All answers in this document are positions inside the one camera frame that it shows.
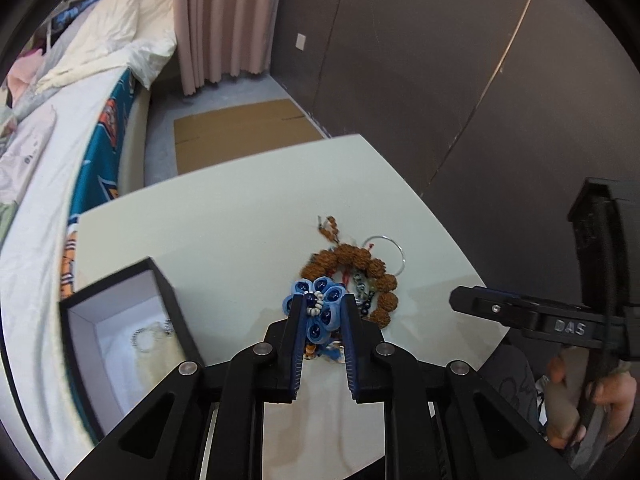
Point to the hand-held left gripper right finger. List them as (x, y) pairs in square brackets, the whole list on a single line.
[(350, 340)]

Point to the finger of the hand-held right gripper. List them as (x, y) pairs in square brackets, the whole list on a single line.
[(500, 310)]

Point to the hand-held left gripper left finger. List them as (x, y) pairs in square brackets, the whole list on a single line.
[(300, 340)]

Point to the blue flower ornament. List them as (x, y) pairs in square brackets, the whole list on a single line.
[(327, 317)]

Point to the silver bangle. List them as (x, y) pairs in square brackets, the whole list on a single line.
[(402, 256)]

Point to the black jewelry box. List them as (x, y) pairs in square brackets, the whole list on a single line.
[(125, 320)]

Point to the person's right hand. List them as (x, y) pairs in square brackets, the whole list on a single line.
[(617, 390)]

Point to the dark patterned trousers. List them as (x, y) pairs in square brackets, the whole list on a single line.
[(510, 385)]

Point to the white bedside table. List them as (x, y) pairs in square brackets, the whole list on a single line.
[(210, 240)]

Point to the flat brown cardboard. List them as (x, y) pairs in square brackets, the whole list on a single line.
[(240, 130)]

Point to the teal printed bedsheet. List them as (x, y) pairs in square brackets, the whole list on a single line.
[(95, 185)]

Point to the white bed blanket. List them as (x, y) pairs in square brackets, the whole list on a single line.
[(45, 270)]

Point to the white printed garment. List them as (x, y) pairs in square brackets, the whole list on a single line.
[(30, 155)]

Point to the pink curtain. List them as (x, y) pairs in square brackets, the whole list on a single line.
[(225, 20)]

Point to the white duvet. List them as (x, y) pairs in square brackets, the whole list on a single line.
[(110, 25)]

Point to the pink plush toy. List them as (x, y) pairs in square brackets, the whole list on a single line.
[(22, 72)]

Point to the white wall socket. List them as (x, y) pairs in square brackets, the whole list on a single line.
[(301, 41)]

